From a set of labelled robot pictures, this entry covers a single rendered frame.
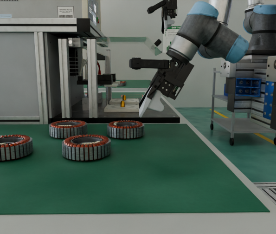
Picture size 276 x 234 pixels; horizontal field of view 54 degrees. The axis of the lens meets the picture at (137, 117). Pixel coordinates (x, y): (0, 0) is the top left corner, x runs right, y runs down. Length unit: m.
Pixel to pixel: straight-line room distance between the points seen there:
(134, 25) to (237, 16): 2.37
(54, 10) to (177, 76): 0.59
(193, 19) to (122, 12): 5.86
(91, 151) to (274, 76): 0.72
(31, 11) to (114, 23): 5.46
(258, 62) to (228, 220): 1.18
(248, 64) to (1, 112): 1.14
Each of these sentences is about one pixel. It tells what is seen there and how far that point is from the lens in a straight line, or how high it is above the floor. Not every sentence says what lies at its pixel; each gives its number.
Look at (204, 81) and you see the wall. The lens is 6.73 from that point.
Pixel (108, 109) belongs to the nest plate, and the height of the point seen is 0.78.
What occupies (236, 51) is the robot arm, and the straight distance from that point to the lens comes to 0.81.
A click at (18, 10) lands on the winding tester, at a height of 1.17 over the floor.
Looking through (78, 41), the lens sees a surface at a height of 1.05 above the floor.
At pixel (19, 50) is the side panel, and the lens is 1.05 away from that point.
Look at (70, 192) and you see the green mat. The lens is 0.47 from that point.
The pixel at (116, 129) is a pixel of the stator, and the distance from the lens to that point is 0.77.
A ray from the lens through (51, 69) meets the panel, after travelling 1.04.
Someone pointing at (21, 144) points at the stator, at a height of 0.78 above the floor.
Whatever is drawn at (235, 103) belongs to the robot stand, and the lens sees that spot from 1.48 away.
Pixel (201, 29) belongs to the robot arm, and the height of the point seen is 1.05.
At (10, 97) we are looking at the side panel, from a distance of 1.07.
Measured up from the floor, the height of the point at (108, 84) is 0.88.
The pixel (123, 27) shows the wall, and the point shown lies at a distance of 6.57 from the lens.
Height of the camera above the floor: 0.95
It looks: 10 degrees down
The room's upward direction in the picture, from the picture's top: straight up
